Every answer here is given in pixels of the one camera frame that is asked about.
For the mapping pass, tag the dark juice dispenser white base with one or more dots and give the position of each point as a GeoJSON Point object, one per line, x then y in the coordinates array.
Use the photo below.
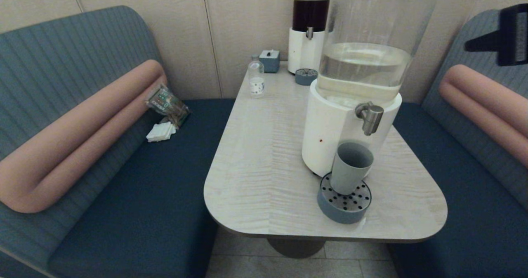
{"type": "Point", "coordinates": [300, 52]}

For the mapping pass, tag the clear water dispenser white base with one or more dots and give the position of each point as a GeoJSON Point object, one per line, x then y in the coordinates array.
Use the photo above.
{"type": "Point", "coordinates": [330, 125]}

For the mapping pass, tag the clear snack packet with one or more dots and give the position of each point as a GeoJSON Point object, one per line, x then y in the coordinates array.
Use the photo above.
{"type": "Point", "coordinates": [166, 104]}

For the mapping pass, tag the clear glass bottle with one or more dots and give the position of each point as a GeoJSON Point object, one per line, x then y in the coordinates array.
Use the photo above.
{"type": "Point", "coordinates": [255, 76]}

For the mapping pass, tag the large blue perforated drip tray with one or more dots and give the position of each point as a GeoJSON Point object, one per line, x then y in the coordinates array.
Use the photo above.
{"type": "Point", "coordinates": [343, 211]}

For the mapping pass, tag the steel water dispenser tap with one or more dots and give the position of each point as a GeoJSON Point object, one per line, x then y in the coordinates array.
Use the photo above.
{"type": "Point", "coordinates": [371, 119]}

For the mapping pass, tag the small blue perforated drip tray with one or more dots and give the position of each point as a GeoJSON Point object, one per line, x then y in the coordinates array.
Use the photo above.
{"type": "Point", "coordinates": [305, 78]}

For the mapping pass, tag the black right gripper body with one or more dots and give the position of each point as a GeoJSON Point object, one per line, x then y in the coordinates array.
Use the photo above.
{"type": "Point", "coordinates": [511, 34]}

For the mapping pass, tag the white paper napkins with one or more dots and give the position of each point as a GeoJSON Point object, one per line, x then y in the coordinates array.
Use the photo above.
{"type": "Point", "coordinates": [160, 132]}

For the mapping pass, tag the small steel juice dispenser tap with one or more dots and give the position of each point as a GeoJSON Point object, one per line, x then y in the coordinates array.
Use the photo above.
{"type": "Point", "coordinates": [309, 33]}

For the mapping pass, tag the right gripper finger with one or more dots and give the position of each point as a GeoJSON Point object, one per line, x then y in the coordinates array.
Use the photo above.
{"type": "Point", "coordinates": [489, 48]}
{"type": "Point", "coordinates": [491, 40]}

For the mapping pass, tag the pink sofa bolster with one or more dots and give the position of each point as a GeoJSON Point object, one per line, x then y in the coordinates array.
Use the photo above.
{"type": "Point", "coordinates": [486, 100]}
{"type": "Point", "coordinates": [82, 119]}

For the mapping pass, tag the round table pedestal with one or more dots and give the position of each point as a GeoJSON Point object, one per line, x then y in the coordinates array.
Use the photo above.
{"type": "Point", "coordinates": [295, 247]}

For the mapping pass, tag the grey-blue ribbed sofa backrest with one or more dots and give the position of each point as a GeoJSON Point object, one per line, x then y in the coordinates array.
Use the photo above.
{"type": "Point", "coordinates": [62, 51]}
{"type": "Point", "coordinates": [507, 170]}

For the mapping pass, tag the grey plastic cup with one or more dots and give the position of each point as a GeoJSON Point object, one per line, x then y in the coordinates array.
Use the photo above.
{"type": "Point", "coordinates": [348, 173]}

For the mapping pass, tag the blue-grey tissue box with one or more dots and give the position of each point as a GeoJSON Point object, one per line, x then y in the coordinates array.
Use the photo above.
{"type": "Point", "coordinates": [269, 61]}

